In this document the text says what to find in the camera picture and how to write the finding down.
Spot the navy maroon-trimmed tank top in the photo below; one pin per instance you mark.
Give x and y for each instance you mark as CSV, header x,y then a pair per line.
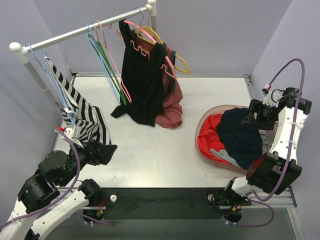
x,y
242,142

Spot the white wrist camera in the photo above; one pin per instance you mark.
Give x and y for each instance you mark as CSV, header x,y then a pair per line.
x,y
271,96
72,132

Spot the yellow hanger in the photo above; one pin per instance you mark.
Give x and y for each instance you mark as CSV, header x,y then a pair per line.
x,y
170,52

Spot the black white striped garment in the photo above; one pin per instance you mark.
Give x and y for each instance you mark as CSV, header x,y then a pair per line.
x,y
88,118

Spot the light blue hanger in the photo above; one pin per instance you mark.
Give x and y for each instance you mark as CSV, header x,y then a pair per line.
x,y
103,67

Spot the green hanger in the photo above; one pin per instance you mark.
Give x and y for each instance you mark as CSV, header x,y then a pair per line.
x,y
110,70

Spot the red garment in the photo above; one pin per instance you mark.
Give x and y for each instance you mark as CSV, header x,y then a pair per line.
x,y
208,138

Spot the pink wire hanger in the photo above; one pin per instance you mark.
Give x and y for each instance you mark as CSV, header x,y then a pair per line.
x,y
122,85

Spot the grey garment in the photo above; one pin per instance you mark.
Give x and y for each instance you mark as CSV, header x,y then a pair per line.
x,y
222,154

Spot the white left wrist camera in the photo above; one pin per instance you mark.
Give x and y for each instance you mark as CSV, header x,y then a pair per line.
x,y
72,132

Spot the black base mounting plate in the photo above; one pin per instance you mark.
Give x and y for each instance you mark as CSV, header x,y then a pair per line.
x,y
186,203

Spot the silver clothes rack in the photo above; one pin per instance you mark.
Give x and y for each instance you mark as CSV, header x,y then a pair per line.
x,y
27,25

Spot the pink hanger holding black top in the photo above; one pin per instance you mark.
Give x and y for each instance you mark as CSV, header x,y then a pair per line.
x,y
145,48

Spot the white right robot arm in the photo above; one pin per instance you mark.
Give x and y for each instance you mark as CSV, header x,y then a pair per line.
x,y
277,169

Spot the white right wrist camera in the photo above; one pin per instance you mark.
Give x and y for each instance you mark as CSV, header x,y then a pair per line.
x,y
271,96

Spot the translucent pink laundry basket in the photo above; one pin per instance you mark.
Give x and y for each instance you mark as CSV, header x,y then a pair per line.
x,y
266,135

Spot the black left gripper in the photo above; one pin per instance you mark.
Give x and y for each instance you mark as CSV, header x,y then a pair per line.
x,y
94,152

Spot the black tank top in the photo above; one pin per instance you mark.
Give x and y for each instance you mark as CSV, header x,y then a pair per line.
x,y
142,76

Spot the blue hanger holding striped garment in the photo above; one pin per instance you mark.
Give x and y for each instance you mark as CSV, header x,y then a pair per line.
x,y
53,82

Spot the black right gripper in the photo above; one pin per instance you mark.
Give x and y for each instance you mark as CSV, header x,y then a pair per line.
x,y
256,110

